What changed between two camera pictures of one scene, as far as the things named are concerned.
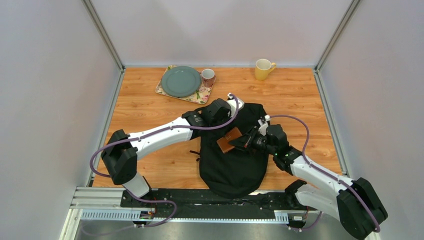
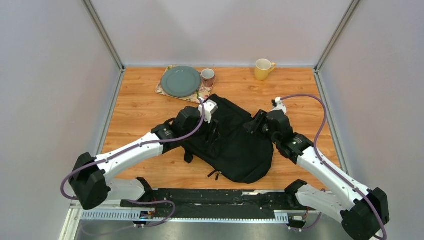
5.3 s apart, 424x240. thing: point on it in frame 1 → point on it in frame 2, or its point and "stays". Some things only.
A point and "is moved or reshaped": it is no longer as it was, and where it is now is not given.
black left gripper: (228, 117) → (214, 135)
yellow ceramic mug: (263, 67) stays
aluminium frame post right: (332, 42) stays
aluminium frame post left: (106, 35) stays
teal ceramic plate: (180, 81) stays
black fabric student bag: (235, 173) is moved or reshaped
